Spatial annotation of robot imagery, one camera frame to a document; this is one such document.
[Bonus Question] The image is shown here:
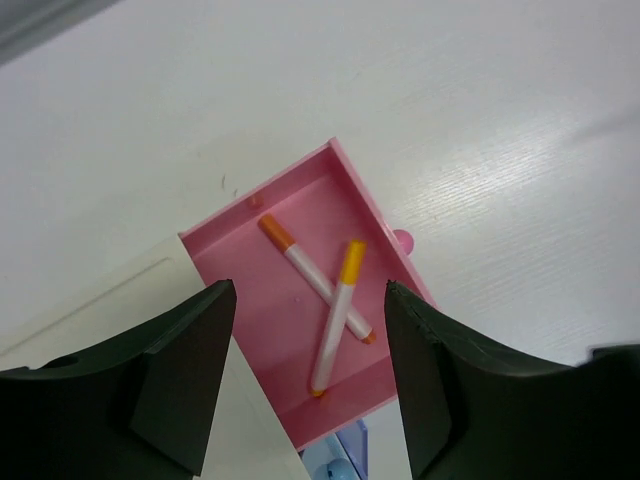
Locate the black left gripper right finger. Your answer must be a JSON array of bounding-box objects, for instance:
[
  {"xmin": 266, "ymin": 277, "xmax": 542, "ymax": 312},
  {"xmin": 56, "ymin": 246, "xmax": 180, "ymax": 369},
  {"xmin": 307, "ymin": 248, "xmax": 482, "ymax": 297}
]
[{"xmin": 384, "ymin": 282, "xmax": 639, "ymax": 479}]

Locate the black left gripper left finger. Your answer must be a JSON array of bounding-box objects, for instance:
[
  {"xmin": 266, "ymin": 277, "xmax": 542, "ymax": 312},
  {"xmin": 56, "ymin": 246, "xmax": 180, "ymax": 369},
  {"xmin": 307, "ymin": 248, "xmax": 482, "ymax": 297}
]
[{"xmin": 1, "ymin": 280, "xmax": 237, "ymax": 479}]

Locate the white drawer cabinet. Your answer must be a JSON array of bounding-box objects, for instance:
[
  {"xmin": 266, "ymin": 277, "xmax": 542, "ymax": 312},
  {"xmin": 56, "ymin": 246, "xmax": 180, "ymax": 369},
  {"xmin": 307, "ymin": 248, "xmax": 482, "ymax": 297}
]
[{"xmin": 1, "ymin": 236, "xmax": 309, "ymax": 479}]

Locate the blue drawer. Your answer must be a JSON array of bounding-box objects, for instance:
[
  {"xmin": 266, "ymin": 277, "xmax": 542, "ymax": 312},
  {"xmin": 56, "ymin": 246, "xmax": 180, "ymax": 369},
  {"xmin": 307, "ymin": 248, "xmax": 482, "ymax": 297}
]
[{"xmin": 299, "ymin": 419, "xmax": 368, "ymax": 480}]

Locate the yellow capped white pen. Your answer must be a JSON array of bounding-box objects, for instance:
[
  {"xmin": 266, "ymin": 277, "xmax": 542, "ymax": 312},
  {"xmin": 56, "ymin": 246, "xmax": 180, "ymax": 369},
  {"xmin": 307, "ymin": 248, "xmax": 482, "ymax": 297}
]
[{"xmin": 310, "ymin": 240, "xmax": 366, "ymax": 398}]

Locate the pink drawer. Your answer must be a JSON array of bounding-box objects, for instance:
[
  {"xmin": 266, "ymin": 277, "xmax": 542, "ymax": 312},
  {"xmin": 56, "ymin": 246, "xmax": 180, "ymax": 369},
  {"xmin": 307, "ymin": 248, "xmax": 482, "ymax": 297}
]
[{"xmin": 181, "ymin": 140, "xmax": 429, "ymax": 449}]

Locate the orange capped white pen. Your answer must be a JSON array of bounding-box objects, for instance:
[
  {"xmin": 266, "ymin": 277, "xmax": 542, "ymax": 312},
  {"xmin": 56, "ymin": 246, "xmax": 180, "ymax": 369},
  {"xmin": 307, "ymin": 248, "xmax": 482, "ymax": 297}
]
[{"xmin": 258, "ymin": 214, "xmax": 376, "ymax": 344}]

